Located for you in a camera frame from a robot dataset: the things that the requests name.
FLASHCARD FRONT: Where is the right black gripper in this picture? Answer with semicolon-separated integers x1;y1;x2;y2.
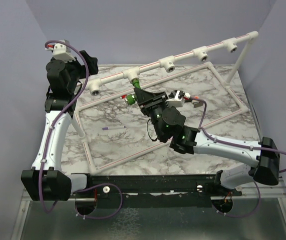
133;89;169;142

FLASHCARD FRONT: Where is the green plastic water faucet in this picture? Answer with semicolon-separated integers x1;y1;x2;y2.
124;78;141;106

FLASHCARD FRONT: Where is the white PVC pipe rack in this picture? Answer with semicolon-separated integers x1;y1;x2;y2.
75;31;258;174

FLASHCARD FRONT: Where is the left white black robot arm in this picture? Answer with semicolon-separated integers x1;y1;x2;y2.
21;50;98;201

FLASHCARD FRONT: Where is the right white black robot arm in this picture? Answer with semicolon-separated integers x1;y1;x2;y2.
134;87;280;196

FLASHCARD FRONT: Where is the purple capped white pen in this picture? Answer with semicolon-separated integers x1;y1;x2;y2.
102;125;126;131

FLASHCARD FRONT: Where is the brown metal lever piece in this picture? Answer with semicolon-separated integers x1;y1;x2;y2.
193;102;203;108

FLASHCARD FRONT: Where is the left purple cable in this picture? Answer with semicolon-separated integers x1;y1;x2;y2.
39;39;90;213

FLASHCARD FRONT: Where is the purple cable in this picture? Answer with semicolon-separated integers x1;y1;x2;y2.
187;97;286;173
39;39;90;213

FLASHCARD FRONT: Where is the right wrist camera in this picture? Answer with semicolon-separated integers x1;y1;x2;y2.
166;90;191;108

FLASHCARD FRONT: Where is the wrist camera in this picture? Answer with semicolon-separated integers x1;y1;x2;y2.
166;90;191;108
46;43;75;63

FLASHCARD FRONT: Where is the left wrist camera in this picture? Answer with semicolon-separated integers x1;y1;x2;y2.
46;43;75;63

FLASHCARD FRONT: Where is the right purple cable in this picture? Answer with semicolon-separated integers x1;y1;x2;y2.
187;97;286;173

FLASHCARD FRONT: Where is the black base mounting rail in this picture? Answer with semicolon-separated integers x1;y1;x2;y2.
65;172;243;210

